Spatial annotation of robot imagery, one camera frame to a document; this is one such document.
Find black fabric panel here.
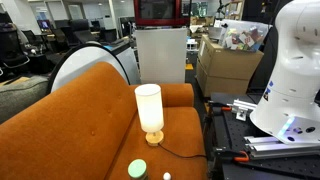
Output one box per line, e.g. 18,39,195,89
248,26,279,94

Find grey fabric couch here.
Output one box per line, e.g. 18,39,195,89
0,75,50,125

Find orange fabric couch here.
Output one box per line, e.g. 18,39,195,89
0,61,209,180

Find black high-back office chair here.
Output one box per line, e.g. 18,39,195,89
69,18,98,44

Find large cardboard box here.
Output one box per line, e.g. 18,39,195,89
197,34,264,81

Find black lamp cable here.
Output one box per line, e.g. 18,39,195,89
158,142,208,160

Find small lit desk monitor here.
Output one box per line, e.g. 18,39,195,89
37,19,52,31

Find jar with green lid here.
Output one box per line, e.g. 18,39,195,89
127,158,149,180

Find white lamp with wooden base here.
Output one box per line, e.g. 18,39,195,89
134,83,165,148

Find white round disc black rim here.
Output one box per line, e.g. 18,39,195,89
46,41,141,96

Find black perforated robot table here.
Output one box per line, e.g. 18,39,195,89
208,92,320,180

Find aluminium rail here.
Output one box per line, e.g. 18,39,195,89
244,134,320,160

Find black clamp with orange handle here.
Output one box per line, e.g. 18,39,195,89
213,146,250,163
209,101,233,113

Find clear bin of colourful items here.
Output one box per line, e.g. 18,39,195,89
219,19,270,53

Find small aluminium bracket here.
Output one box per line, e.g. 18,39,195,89
231,99,258,122

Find white flat panel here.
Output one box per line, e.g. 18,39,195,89
134,27,188,85

